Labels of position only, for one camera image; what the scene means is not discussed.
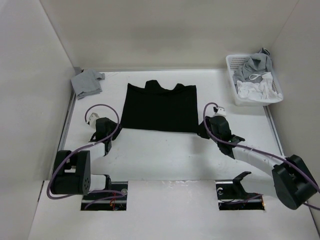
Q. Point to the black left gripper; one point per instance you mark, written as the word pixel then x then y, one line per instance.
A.
pixel 114 126

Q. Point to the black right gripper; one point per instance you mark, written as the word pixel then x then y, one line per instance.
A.
pixel 200 132

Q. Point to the black tank top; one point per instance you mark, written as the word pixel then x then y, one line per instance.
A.
pixel 155 108

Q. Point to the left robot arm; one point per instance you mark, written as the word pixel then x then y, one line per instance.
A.
pixel 72 168

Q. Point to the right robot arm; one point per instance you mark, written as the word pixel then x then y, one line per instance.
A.
pixel 291 181

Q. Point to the folded grey tank top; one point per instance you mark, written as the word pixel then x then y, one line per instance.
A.
pixel 87 83

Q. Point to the white tank top in basket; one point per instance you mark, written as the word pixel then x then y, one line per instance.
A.
pixel 259 92

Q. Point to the grey tank top in basket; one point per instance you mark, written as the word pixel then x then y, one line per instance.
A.
pixel 253 66

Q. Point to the white plastic laundry basket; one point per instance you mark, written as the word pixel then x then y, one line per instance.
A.
pixel 233 62

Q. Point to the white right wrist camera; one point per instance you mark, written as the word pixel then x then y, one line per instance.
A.
pixel 219 111

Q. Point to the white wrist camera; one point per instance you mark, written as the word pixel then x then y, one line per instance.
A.
pixel 219 111
pixel 92 119

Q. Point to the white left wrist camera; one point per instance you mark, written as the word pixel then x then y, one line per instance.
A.
pixel 92 119

